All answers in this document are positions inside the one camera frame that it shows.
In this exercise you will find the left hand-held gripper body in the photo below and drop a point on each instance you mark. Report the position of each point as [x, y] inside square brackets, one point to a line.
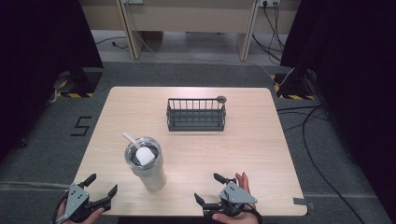
[76, 199]

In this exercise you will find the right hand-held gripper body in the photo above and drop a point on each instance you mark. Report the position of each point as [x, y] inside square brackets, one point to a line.
[236, 196]

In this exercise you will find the steel tumbler with white straw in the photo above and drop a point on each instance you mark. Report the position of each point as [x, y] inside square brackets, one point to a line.
[149, 168]

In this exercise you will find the dark green metal rack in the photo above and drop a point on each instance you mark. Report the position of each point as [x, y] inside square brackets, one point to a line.
[196, 123]

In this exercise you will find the person's right hand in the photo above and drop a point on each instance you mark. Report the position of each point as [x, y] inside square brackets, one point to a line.
[244, 184]

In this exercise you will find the person's left hand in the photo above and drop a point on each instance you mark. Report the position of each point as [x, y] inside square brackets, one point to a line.
[95, 216]

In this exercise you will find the grey tape piece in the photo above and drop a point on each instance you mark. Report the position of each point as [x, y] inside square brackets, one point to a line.
[303, 202]

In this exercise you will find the dark round knob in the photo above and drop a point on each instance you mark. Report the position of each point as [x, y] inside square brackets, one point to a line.
[221, 99]

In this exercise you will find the black stand base striped tape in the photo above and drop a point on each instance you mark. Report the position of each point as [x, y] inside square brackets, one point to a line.
[294, 87]
[79, 84]

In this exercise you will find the black curtain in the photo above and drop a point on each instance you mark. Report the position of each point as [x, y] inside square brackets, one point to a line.
[358, 77]
[37, 62]

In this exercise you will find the beige wooden desk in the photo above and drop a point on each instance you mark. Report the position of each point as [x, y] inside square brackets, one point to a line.
[186, 14]

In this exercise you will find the white wall socket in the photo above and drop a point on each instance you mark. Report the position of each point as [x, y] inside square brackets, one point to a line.
[269, 2]

